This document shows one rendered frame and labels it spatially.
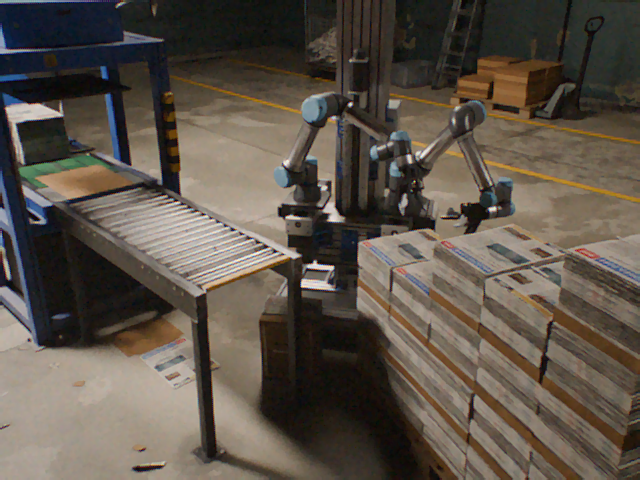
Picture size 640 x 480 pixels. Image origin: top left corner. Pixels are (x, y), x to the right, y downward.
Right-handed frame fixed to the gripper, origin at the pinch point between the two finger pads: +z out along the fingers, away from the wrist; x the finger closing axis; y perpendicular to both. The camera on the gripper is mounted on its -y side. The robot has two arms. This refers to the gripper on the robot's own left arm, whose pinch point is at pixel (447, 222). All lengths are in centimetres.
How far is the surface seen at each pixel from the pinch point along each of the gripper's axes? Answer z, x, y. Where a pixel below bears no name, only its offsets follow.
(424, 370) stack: 43, 55, -35
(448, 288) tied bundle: 42, 66, 7
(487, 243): 26, 64, 21
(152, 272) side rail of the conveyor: 135, -16, -8
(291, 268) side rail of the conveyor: 77, -4, -11
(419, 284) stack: 41, 44, -2
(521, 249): 18, 73, 21
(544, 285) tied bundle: 27, 96, 20
